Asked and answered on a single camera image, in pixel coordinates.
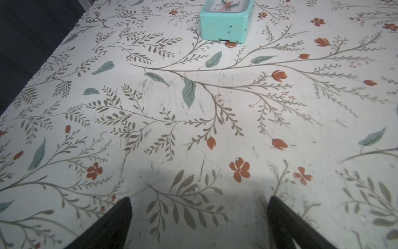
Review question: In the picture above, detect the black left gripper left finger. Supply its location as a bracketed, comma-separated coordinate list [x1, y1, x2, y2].
[66, 197, 133, 249]

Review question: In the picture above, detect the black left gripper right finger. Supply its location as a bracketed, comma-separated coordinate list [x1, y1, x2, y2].
[267, 196, 336, 249]

